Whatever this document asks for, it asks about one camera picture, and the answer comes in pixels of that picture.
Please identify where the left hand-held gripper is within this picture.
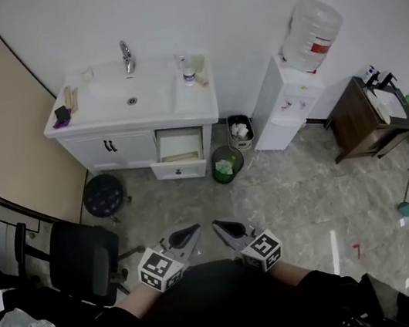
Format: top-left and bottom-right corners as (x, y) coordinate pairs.
(131, 222), (211, 297)

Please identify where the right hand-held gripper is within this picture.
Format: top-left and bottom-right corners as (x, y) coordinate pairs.
(211, 209), (287, 281)

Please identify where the person's right forearm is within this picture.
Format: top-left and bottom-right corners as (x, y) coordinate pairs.
(264, 256), (321, 293)

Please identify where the person's left forearm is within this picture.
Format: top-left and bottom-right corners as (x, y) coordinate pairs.
(115, 281), (170, 324)

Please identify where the person's black shirt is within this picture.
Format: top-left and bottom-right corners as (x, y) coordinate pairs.
(49, 234), (379, 327)

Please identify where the green mesh wastebasket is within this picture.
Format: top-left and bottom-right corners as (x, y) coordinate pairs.
(208, 142), (249, 187)

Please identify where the black round stool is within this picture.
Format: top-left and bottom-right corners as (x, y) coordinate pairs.
(79, 170), (136, 229)

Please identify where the white trash bin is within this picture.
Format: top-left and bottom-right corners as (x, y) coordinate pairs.
(225, 111), (258, 153)

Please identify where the black office chair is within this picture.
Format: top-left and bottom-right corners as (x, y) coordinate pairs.
(0, 201), (155, 327)

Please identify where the white vanity cabinet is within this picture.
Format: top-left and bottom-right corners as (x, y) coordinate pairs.
(54, 110), (224, 202)

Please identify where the white water dispenser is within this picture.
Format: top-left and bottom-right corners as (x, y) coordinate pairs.
(239, 46), (336, 156)

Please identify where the beige rag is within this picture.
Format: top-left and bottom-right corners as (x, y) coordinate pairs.
(193, 69), (211, 88)

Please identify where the white ceramic sink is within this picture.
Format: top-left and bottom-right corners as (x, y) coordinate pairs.
(34, 43), (221, 153)

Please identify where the clear water bottle blue label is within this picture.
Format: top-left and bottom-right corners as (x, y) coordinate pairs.
(178, 54), (198, 88)

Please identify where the brown wooden cabinet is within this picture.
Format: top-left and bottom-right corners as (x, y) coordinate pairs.
(317, 66), (409, 167)

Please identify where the black equipment pack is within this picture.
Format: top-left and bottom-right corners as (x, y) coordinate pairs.
(326, 266), (409, 327)

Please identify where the purple cloth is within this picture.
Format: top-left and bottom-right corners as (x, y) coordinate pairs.
(50, 108), (75, 130)

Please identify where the translucent plastic cup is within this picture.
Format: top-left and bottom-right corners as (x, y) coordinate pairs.
(188, 52), (209, 76)

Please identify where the black sponge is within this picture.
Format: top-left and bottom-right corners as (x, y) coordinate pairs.
(52, 104), (72, 124)

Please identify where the clear glass cup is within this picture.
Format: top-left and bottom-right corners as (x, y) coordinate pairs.
(174, 52), (189, 72)

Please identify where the teal floor mop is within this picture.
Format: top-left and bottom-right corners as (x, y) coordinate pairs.
(390, 168), (409, 229)

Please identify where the chrome faucet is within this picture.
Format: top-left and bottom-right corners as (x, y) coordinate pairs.
(118, 38), (140, 76)

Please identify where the white countertop basin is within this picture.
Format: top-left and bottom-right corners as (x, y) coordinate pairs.
(366, 83), (409, 127)

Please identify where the black faucet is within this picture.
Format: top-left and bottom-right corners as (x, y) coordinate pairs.
(363, 69), (399, 93)

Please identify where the clear water jug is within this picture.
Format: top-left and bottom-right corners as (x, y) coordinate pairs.
(272, 0), (352, 78)

